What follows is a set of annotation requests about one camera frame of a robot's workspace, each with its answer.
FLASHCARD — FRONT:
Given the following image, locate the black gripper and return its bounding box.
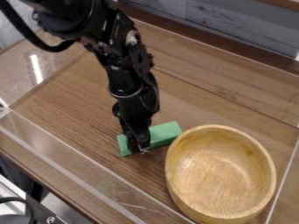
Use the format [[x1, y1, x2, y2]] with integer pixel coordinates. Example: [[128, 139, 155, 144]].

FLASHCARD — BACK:
[[108, 71, 161, 156]]

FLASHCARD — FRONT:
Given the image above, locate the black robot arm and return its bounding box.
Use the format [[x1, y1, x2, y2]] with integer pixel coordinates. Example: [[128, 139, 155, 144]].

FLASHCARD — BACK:
[[0, 0, 160, 153]]

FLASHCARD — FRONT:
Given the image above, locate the green rectangular block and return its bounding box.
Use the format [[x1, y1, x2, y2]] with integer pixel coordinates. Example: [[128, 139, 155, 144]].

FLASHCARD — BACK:
[[116, 121, 183, 157]]

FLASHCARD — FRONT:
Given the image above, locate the clear acrylic tray wall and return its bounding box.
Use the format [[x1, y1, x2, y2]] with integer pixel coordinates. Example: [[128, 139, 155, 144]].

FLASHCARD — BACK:
[[0, 23, 299, 224]]

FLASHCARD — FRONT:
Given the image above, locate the black cable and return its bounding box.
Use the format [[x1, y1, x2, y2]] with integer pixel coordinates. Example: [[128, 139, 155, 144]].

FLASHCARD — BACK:
[[0, 195, 39, 224]]

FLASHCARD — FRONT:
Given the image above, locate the black metal table bracket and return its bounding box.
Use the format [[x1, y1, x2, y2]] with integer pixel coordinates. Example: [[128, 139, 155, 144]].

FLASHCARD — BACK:
[[24, 195, 68, 224]]

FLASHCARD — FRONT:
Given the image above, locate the brown wooden bowl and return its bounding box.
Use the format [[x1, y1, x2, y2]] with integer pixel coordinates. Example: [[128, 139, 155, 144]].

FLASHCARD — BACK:
[[164, 124, 276, 224]]

